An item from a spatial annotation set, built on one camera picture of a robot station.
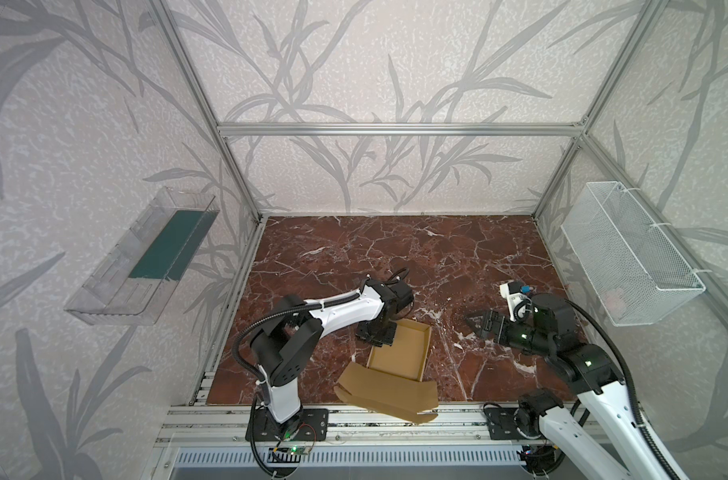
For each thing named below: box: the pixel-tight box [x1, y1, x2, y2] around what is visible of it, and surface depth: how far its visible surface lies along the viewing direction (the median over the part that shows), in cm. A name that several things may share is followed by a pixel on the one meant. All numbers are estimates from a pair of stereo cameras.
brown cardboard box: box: [334, 318, 439, 424], surface depth 80 cm
